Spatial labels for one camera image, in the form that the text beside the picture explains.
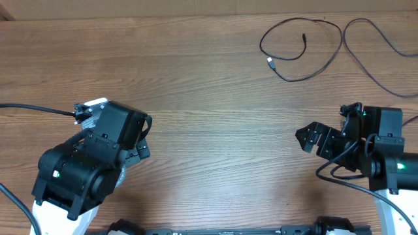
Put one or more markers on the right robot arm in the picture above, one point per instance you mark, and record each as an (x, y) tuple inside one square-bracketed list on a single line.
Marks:
[(368, 155)]

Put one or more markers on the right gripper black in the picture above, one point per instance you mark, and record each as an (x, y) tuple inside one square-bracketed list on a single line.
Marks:
[(328, 136)]

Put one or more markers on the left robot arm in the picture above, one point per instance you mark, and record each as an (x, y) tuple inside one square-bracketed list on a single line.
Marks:
[(76, 176)]

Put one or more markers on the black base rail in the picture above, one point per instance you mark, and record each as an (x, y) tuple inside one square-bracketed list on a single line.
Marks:
[(284, 230)]

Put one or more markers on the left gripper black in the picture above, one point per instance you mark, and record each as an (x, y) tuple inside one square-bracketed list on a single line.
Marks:
[(140, 153)]

